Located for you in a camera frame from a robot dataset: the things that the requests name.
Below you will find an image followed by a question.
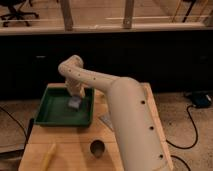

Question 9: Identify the right wooden post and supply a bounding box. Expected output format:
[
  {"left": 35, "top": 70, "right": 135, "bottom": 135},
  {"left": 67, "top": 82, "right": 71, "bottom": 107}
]
[{"left": 123, "top": 0, "right": 135, "bottom": 29}]

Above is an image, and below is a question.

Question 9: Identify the green plastic tray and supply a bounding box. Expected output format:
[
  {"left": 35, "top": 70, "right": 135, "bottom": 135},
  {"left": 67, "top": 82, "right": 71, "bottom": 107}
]
[{"left": 35, "top": 87, "right": 94, "bottom": 127}]

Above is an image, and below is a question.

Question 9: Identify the yellow banana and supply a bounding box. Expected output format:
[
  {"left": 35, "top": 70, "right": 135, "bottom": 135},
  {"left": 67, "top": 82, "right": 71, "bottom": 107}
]
[{"left": 40, "top": 144, "right": 56, "bottom": 171}]

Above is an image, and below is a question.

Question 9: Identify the wooden post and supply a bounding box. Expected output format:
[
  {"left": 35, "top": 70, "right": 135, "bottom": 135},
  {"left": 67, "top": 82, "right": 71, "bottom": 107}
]
[
  {"left": 60, "top": 0, "right": 73, "bottom": 31},
  {"left": 123, "top": 0, "right": 135, "bottom": 29}
]

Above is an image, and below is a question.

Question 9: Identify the black office chair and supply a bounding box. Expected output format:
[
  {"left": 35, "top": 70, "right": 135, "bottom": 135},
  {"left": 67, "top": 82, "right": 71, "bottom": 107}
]
[{"left": 0, "top": 0, "right": 39, "bottom": 27}]

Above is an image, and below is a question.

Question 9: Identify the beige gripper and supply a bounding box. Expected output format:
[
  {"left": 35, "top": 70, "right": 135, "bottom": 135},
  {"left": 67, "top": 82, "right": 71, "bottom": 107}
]
[{"left": 65, "top": 79, "right": 85, "bottom": 98}]

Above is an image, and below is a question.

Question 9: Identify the dark metal cup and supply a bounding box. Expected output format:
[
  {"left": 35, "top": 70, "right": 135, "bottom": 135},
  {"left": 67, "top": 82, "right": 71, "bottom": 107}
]
[{"left": 90, "top": 140, "right": 105, "bottom": 158}]

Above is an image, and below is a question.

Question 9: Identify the black cable left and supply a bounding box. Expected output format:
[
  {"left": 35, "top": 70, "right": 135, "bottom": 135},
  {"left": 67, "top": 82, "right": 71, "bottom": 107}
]
[{"left": 0, "top": 105, "right": 28, "bottom": 141}]

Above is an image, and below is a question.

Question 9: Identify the grey sponge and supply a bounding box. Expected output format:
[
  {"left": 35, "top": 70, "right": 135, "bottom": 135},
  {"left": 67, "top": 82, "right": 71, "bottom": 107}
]
[{"left": 68, "top": 97, "right": 81, "bottom": 109}]

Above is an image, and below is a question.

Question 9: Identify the grey cloth piece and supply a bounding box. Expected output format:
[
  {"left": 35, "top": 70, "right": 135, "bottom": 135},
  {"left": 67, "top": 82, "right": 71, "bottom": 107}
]
[{"left": 99, "top": 114, "right": 113, "bottom": 131}]

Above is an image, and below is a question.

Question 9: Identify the black power cable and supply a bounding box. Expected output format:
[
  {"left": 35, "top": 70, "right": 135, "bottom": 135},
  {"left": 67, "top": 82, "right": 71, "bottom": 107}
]
[{"left": 165, "top": 104, "right": 199, "bottom": 171}]

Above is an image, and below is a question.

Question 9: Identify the black power adapter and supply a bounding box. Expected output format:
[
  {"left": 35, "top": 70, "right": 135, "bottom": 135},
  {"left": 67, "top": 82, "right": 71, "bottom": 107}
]
[{"left": 186, "top": 92, "right": 212, "bottom": 108}]

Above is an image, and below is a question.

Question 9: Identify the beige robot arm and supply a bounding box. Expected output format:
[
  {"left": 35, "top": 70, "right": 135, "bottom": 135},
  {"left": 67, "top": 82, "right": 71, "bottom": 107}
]
[{"left": 58, "top": 55, "right": 170, "bottom": 171}]

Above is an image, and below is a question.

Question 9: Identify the left wooden post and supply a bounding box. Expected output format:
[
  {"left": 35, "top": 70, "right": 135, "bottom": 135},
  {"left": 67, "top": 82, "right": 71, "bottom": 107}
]
[{"left": 60, "top": 0, "right": 73, "bottom": 31}]

